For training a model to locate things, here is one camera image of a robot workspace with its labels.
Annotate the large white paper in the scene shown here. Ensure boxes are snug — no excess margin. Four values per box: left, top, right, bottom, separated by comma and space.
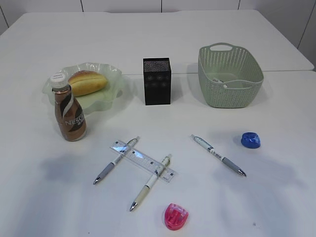
213, 78, 228, 88

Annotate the pink pencil sharpener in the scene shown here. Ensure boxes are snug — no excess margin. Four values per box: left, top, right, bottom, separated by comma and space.
164, 203, 189, 231

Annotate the brown coffee drink bottle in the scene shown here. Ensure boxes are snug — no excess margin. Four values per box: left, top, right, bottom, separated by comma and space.
49, 73, 86, 142

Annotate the clear plastic ruler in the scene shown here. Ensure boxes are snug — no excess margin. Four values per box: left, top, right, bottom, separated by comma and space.
110, 140, 178, 183

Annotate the sugared bread roll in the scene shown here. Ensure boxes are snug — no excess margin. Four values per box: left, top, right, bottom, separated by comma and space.
68, 70, 108, 96

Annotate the green wavy glass plate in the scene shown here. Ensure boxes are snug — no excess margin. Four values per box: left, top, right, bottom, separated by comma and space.
57, 62, 123, 116

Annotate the black mesh pen holder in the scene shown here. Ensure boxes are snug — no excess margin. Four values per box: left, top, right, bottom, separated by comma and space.
143, 58, 171, 106

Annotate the blue grey pen right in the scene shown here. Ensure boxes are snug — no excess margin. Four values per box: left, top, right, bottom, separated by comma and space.
190, 134, 247, 177

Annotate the blue pencil sharpener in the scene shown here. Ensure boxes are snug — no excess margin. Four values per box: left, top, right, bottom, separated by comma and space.
241, 132, 261, 149

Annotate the grey grip pen left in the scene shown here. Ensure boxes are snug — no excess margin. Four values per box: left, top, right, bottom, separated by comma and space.
93, 136, 140, 185

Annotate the cream grip pen middle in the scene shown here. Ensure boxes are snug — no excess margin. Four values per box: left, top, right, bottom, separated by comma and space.
129, 154, 172, 212

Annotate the green plastic woven basket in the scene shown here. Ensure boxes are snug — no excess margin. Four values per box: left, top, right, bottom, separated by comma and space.
197, 42, 264, 109

